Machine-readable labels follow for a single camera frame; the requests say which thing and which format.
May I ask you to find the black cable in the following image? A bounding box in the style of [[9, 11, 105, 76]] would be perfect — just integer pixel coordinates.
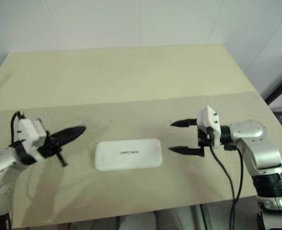
[[9, 111, 27, 149], [224, 145, 244, 201], [209, 142, 236, 230]]

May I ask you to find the white pencil case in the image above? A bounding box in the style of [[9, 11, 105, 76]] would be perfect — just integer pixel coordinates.
[[94, 138, 163, 172]]

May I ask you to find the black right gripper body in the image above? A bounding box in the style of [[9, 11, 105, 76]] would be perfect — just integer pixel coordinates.
[[197, 125, 215, 148]]

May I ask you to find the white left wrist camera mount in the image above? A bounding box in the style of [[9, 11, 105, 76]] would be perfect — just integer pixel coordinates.
[[16, 118, 48, 161]]

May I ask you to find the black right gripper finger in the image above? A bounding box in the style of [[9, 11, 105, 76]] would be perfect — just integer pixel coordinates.
[[170, 118, 199, 128], [169, 145, 205, 158]]

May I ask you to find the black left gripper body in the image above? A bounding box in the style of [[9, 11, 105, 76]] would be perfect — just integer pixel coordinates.
[[41, 130, 68, 168]]

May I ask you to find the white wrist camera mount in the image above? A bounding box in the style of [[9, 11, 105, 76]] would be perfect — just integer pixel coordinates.
[[16, 118, 48, 161], [196, 104, 222, 147]]

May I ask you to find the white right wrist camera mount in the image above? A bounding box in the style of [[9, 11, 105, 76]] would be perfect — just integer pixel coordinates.
[[196, 104, 222, 147]]

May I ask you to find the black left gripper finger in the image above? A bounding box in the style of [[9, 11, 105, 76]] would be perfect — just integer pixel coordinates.
[[55, 130, 84, 148], [51, 125, 87, 143]]

